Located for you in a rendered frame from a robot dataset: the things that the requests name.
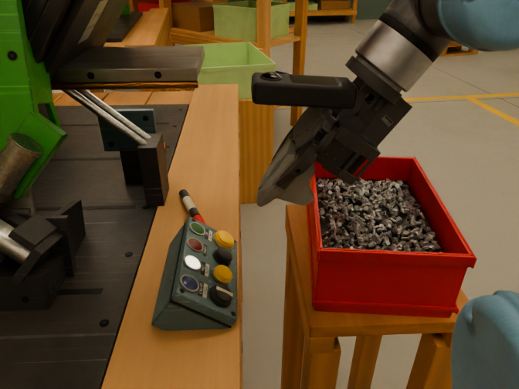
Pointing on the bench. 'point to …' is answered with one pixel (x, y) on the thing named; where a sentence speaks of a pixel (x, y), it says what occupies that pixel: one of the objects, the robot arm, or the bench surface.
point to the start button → (224, 239)
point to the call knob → (222, 294)
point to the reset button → (222, 273)
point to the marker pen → (191, 206)
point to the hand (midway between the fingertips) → (259, 194)
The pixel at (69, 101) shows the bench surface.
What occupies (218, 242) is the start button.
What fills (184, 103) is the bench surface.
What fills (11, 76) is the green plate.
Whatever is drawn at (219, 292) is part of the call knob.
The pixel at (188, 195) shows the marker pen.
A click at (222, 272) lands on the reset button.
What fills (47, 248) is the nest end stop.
